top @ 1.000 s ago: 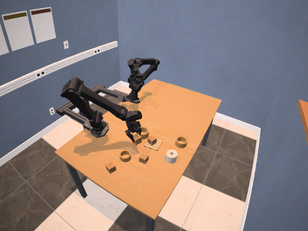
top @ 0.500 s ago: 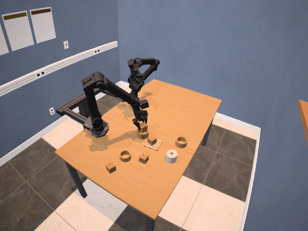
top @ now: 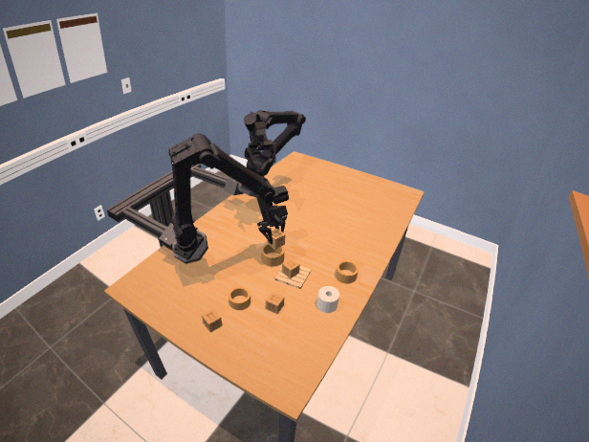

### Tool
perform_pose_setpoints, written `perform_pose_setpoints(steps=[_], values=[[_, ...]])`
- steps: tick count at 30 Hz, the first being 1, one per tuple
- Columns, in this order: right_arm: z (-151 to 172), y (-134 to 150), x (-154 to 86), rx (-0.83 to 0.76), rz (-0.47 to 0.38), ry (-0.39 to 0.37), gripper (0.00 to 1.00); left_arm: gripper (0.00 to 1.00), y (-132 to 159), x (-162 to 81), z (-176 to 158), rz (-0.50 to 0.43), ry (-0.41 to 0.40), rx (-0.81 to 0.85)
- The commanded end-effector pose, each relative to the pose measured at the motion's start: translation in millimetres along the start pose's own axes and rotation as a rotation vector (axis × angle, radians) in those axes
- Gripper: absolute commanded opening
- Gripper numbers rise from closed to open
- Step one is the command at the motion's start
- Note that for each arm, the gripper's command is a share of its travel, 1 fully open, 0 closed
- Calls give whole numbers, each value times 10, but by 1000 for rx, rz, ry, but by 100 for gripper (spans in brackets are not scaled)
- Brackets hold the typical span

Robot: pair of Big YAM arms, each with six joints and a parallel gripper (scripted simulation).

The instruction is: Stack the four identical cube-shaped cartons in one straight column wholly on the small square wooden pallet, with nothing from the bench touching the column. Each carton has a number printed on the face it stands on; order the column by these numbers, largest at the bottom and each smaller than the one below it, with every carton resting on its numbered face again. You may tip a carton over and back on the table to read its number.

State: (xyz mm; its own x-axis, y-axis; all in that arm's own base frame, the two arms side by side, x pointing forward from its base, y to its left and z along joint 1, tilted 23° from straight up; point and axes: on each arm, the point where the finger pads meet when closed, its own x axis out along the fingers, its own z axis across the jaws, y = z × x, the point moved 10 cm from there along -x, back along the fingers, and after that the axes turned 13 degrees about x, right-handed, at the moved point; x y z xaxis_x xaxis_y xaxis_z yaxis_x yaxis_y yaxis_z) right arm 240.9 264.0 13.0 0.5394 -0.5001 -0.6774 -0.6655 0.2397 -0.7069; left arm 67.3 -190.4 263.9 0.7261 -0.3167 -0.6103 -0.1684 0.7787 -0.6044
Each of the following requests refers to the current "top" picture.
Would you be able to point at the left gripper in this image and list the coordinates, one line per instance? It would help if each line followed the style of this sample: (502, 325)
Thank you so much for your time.
(262, 145)

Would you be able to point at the small wooden pallet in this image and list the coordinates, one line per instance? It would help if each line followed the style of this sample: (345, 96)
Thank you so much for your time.
(300, 278)

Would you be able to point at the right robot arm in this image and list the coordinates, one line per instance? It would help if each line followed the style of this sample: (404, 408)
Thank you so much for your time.
(202, 153)

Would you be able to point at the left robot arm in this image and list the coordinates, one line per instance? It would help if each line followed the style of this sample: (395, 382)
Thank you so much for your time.
(255, 124)

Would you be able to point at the grey cylinder with pale top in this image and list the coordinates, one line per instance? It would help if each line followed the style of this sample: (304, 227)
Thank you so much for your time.
(327, 301)

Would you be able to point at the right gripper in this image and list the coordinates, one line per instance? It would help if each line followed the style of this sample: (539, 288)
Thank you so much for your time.
(267, 232)

